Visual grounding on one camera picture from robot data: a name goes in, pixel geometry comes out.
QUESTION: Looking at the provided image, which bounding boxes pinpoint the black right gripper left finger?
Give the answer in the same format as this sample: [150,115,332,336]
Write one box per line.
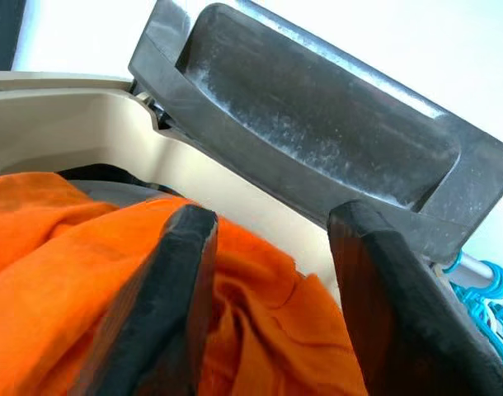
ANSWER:
[84,205,218,396]

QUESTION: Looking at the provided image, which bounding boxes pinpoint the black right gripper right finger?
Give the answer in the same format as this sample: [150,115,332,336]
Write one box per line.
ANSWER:
[327,200,503,396]

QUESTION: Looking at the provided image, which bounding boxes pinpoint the orange garment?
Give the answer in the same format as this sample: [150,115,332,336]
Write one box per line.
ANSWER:
[0,171,370,396]

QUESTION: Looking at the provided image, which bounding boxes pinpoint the teal plastic clothes hangers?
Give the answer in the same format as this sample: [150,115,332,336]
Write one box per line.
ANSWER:
[443,255,503,360]

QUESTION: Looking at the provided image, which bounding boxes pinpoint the beige top-load washing machine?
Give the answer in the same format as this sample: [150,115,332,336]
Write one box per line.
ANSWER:
[0,69,347,306]

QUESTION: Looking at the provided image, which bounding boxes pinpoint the dark grey washer lid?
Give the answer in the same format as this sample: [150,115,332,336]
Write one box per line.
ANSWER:
[127,2,503,265]

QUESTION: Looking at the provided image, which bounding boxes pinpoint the pale clothes rail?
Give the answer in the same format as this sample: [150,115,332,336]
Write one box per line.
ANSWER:
[439,251,503,285]

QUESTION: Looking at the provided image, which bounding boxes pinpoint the dark grey door frame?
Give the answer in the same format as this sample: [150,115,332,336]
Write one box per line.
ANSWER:
[0,0,29,72]

